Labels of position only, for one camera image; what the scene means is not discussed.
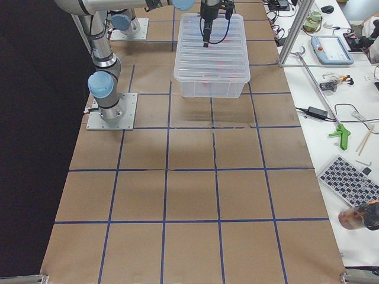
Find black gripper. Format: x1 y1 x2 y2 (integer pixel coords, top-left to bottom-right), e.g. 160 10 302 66
200 0 235 48

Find clear plastic box lid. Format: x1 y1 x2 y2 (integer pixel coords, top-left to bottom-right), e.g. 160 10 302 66
173 12 252 81

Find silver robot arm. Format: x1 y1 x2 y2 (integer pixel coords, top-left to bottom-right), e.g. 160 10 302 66
55 0 195 122
110 8 140 35

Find clear plastic storage box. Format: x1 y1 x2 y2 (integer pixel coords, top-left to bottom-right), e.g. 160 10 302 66
173 12 252 99

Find green white jar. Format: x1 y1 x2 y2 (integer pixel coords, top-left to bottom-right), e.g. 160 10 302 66
303 9 323 33

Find black computer mouse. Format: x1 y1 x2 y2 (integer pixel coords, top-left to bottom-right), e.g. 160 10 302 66
320 5 334 14

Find robot teach pendant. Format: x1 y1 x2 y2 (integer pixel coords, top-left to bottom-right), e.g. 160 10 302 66
310 35 354 65

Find black power adapter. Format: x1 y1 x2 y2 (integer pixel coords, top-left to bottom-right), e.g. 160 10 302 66
296 106 334 121

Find wooden chopsticks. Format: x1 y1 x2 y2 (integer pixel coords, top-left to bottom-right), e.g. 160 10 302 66
356 124 375 156

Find small allen key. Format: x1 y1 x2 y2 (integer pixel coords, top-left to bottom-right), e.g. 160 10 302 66
356 160 372 167

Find white tile keyboard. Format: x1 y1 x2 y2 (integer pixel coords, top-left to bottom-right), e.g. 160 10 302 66
317 156 378 207

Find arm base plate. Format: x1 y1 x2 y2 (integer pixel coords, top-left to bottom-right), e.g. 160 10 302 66
86 93 138 131
110 18 149 41

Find aluminium frame post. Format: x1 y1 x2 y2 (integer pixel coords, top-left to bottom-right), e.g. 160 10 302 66
278 0 314 67

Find green handled grabber tool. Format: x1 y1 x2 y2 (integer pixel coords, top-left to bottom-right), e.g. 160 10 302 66
290 46 351 150

